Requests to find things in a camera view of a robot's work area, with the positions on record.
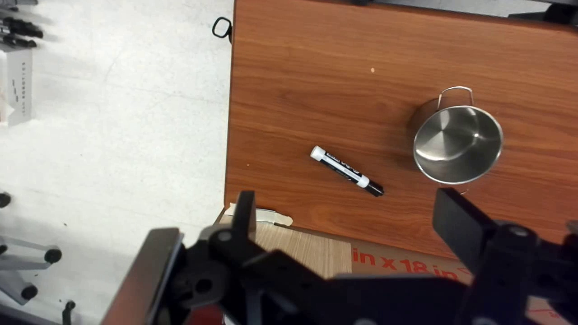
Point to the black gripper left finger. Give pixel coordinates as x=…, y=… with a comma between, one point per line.
x=181, y=281

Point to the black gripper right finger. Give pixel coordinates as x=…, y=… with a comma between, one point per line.
x=517, y=270

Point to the white black label marker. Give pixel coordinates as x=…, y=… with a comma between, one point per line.
x=344, y=169

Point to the silver steel pot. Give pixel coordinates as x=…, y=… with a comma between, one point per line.
x=458, y=144

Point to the grey chair base with casters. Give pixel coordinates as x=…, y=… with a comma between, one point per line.
x=28, y=263

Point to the white carton box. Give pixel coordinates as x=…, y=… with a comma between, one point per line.
x=17, y=86

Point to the black perforated breadboard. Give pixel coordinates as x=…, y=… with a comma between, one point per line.
x=458, y=3

